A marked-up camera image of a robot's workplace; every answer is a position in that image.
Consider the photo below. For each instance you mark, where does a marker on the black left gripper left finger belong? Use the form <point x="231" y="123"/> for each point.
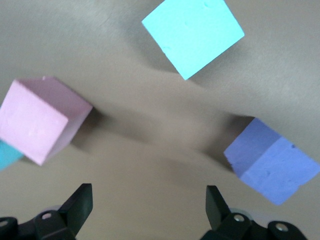
<point x="77" y="210"/>

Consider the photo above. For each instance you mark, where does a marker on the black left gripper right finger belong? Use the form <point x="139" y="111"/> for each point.
<point x="217" y="210"/>

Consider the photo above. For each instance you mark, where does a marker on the purple foam cube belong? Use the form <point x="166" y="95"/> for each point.
<point x="270" y="165"/>

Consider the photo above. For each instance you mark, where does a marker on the blue foam cube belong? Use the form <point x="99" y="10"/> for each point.
<point x="192" y="37"/>
<point x="7" y="156"/>

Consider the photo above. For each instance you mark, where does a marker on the pink foam cube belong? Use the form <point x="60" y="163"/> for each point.
<point x="37" y="125"/>

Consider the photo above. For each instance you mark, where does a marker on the brown paper table cover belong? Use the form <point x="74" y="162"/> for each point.
<point x="160" y="125"/>

